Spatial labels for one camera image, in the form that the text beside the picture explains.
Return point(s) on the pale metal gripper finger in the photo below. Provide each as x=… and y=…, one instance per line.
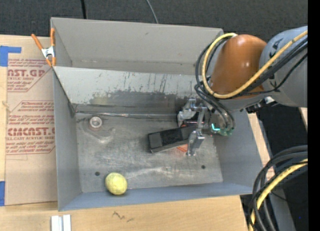
x=185, y=115
x=195, y=143

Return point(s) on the red-brown flat block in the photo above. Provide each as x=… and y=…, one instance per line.
x=182, y=148

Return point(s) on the dark green flat block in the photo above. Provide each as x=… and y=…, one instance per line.
x=167, y=138

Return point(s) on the grey metal bin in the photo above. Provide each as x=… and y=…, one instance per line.
x=140, y=165

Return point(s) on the yellow-green ball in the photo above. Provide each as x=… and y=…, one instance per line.
x=116, y=183

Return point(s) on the brown cardboard board red print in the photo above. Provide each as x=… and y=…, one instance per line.
x=30, y=165

